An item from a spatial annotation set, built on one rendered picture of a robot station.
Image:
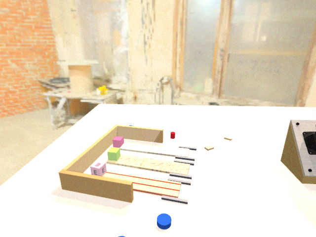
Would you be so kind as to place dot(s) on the speckled cream flat strip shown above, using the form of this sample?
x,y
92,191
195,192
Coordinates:
x,y
165,166

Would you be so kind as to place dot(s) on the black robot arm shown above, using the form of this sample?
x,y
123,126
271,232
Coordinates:
x,y
310,140

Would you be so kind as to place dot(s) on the tan strip with red lines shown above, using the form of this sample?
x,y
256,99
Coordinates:
x,y
156,186

